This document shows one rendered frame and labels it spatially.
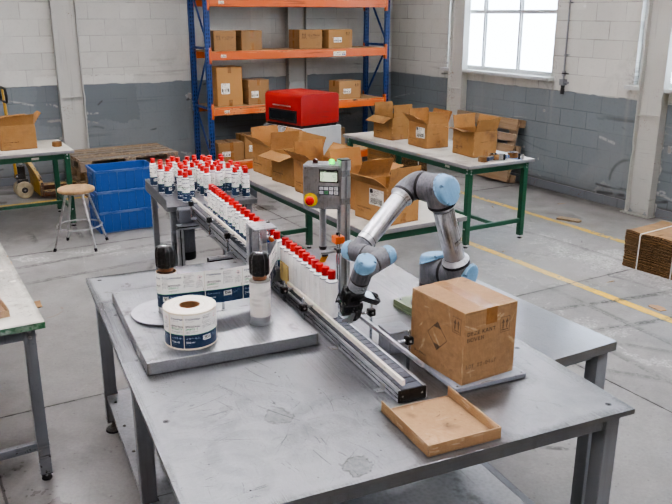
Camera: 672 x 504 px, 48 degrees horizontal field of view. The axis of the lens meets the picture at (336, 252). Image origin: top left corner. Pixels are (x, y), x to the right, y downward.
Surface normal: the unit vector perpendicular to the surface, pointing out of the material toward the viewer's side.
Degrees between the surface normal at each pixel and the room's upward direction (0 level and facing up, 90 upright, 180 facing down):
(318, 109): 90
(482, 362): 90
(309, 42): 91
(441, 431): 0
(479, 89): 90
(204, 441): 0
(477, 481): 1
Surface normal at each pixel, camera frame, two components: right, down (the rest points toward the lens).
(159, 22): 0.50, 0.26
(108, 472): 0.00, -0.95
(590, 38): -0.86, 0.14
